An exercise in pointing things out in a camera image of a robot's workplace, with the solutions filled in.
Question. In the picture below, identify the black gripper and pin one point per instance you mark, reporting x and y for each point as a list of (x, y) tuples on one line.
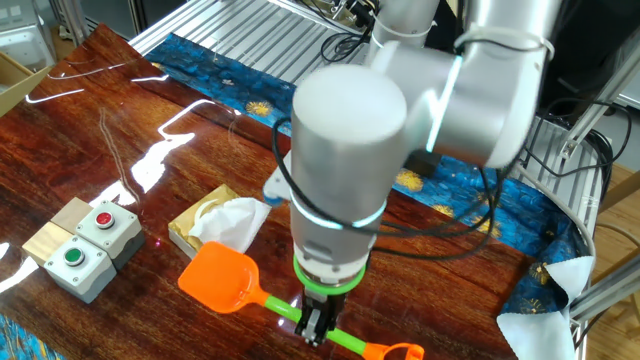
[(325, 302)]

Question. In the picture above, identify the orange green toy shovel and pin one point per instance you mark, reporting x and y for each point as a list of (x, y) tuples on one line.
[(220, 277)]

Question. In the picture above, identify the white tissue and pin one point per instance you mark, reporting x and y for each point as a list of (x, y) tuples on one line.
[(235, 222)]

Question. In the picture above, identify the gold tissue box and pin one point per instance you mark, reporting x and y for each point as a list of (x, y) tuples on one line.
[(187, 222)]

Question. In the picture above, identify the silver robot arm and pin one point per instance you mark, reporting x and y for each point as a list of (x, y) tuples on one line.
[(350, 150)]

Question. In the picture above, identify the blue starry painting cloth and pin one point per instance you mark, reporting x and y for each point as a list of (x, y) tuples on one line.
[(225, 75)]

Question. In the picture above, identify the light wooden block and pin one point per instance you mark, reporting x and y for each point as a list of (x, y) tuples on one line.
[(70, 215), (42, 242)]

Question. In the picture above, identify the cardboard box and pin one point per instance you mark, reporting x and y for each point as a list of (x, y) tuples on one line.
[(15, 85)]

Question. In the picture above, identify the silver metal cabinet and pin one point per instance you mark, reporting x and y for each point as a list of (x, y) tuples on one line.
[(25, 45)]

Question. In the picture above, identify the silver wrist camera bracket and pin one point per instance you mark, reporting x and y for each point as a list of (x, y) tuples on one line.
[(275, 187)]

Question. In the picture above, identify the red button switch box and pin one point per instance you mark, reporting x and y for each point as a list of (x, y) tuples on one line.
[(115, 230)]

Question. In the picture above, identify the green button switch box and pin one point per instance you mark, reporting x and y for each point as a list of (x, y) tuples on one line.
[(87, 270)]

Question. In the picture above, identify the slanted aluminium frame bar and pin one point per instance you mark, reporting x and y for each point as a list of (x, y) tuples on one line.
[(600, 100)]

